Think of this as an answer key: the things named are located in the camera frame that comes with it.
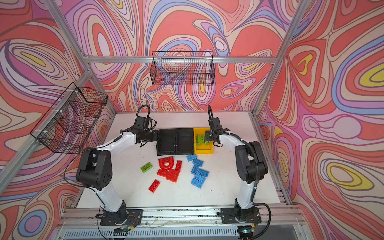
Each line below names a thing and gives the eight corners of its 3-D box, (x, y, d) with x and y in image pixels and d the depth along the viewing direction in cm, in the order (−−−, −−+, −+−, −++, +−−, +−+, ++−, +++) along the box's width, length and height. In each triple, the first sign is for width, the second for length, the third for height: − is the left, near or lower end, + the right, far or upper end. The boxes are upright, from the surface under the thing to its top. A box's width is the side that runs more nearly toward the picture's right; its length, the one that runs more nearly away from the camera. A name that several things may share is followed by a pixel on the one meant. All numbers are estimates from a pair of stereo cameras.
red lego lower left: (148, 190, 84) (148, 188, 82) (155, 180, 88) (155, 178, 86) (154, 193, 83) (153, 192, 81) (161, 183, 86) (160, 182, 85)
